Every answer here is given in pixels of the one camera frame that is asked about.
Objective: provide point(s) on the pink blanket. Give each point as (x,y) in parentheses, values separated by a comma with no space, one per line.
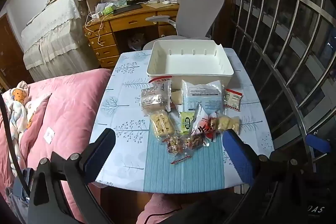
(71,113)

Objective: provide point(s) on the cat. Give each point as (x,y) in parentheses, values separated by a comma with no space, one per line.
(136,41)

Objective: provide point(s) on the wooden desk with drawers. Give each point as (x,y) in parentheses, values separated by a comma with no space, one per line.
(131,20)

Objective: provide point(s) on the grey office chair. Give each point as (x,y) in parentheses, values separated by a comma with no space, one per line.
(199,11)

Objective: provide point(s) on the black keyboard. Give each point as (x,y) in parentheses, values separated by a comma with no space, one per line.
(128,9)

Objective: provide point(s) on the red and white snack packet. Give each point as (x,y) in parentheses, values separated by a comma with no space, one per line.
(200,121)

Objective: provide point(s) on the green plush toy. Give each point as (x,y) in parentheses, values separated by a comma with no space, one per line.
(108,10)

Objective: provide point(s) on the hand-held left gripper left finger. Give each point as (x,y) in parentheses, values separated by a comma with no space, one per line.
(98,155)

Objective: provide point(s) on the beige wafer packet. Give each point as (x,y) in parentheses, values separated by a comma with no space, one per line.
(177,96)

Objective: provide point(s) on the small red snack packet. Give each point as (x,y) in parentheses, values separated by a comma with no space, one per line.
(212,129)

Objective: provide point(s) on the clear packet with red top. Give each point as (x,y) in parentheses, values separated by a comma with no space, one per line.
(160,79)

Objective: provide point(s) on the clear nut mix packet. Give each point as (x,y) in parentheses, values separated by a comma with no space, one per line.
(173,145)
(194,141)

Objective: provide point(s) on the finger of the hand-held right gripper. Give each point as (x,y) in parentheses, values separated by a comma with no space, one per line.
(318,143)

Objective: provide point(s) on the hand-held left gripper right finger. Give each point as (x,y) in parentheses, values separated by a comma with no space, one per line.
(237,158)

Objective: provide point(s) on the clear packet of pale snacks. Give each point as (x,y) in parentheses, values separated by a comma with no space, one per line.
(228,124)

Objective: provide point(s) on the white lace cover cloth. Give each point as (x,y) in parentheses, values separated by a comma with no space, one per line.
(55,35)

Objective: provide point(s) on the wooden door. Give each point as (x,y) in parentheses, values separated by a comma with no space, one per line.
(10,56)

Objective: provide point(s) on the small green snack packet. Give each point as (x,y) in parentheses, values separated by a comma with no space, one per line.
(187,123)

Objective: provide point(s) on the metal window grille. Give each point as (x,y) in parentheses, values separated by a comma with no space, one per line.
(283,43)

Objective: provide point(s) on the clear plastic mask packet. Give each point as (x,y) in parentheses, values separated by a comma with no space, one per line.
(202,98)

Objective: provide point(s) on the person's pink trouser leg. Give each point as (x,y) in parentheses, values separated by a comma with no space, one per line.
(157,209)

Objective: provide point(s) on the small white red-bordered packet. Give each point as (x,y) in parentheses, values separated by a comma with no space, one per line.
(233,99)

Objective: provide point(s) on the cartoon print quilt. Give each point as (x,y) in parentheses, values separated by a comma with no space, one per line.
(18,108)

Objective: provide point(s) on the clear rice crisp packet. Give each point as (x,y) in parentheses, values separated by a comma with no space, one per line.
(155,99)

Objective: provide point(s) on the white plastic storage bin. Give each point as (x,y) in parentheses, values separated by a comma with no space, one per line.
(189,64)

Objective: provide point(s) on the tree print tablecloth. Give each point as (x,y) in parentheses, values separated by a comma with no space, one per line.
(126,98)

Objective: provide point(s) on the yellow puffed bar packet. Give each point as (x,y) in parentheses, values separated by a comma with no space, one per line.
(162,124)

